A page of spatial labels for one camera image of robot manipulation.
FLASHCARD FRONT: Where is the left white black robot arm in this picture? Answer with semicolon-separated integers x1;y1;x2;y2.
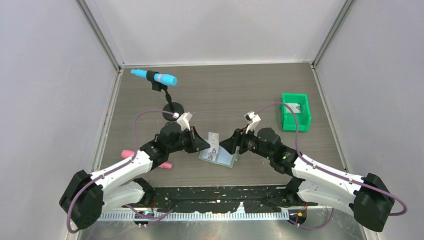
59;122;210;234

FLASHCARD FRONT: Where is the aluminium frame rail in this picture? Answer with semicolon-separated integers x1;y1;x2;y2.
70;185;372;223

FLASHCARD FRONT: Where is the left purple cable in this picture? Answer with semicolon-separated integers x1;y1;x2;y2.
66;110;180;235

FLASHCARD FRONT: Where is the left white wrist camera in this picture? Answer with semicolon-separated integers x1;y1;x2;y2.
172;112;193;132

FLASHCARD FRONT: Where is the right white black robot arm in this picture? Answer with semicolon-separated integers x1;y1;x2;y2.
219;127;395;232

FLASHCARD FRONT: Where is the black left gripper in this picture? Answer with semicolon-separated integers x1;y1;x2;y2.
167;126;210;154

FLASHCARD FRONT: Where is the blue toy microphone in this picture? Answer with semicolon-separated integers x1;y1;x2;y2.
130;69;178;86

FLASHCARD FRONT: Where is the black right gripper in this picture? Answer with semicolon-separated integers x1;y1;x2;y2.
219;124;273;160

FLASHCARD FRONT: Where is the black microphone stand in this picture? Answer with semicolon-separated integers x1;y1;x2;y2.
149;81;184;122

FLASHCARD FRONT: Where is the pink marker pen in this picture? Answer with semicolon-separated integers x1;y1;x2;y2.
121;149;173;169

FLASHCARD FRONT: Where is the mint green card holder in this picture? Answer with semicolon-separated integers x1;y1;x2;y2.
198;147;239;168

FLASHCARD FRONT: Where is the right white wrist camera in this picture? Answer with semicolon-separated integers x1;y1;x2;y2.
244;111;261;133

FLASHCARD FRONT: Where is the silver VIP card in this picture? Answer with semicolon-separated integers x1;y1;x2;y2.
205;132;220;155
202;152;218;162
287;103;302;114

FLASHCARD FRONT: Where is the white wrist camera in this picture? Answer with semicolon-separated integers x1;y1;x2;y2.
172;112;193;132
244;111;261;133

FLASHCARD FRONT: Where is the green plastic bin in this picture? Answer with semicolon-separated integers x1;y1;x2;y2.
280;93;312;132

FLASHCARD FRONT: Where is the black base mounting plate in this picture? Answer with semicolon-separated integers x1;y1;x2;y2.
130;185;305;214

